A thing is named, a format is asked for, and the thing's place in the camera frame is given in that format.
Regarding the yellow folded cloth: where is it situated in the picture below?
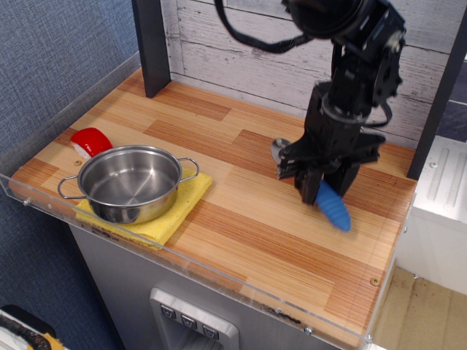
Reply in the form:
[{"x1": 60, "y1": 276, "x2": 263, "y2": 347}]
[{"x1": 74, "y1": 167, "x2": 214, "y2": 252}]

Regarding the clear acrylic table guard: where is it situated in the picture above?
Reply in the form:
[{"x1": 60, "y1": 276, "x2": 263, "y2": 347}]
[{"x1": 1, "y1": 72, "x2": 415, "y2": 349}]

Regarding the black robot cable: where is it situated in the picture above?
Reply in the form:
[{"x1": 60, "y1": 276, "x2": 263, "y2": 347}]
[{"x1": 213, "y1": 0, "x2": 314, "y2": 55}]

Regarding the dark vertical post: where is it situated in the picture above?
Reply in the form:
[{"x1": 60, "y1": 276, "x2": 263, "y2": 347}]
[
  {"x1": 407, "y1": 10, "x2": 466, "y2": 180},
  {"x1": 131, "y1": 0, "x2": 171, "y2": 98}
]

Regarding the blue handled metal spoon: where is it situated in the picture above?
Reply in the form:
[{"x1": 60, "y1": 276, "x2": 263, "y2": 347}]
[{"x1": 271, "y1": 139, "x2": 351, "y2": 233}]

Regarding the yellow object bottom left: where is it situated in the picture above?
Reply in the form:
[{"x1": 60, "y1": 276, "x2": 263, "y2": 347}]
[{"x1": 26, "y1": 333, "x2": 66, "y2": 350}]

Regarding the dark left vertical post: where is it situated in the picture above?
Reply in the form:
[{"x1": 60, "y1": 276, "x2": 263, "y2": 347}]
[{"x1": 131, "y1": 0, "x2": 171, "y2": 98}]

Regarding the stainless steel pot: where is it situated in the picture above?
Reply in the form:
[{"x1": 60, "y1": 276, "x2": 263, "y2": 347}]
[{"x1": 58, "y1": 145, "x2": 200, "y2": 225}]

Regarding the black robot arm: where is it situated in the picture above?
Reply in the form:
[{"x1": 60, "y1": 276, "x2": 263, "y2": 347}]
[{"x1": 277, "y1": 1, "x2": 406, "y2": 204}]

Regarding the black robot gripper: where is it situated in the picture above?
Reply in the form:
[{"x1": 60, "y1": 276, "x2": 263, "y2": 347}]
[{"x1": 277, "y1": 82, "x2": 385, "y2": 205}]

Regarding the dark right vertical post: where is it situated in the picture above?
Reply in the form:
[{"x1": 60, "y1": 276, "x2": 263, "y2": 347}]
[{"x1": 407, "y1": 10, "x2": 466, "y2": 180}]

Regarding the red and white toy sushi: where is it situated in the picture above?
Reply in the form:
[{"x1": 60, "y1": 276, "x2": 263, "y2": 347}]
[{"x1": 70, "y1": 128, "x2": 113, "y2": 160}]

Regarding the silver toy dispenser panel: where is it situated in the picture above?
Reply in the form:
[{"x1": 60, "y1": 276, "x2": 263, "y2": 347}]
[{"x1": 150, "y1": 287, "x2": 240, "y2": 349}]

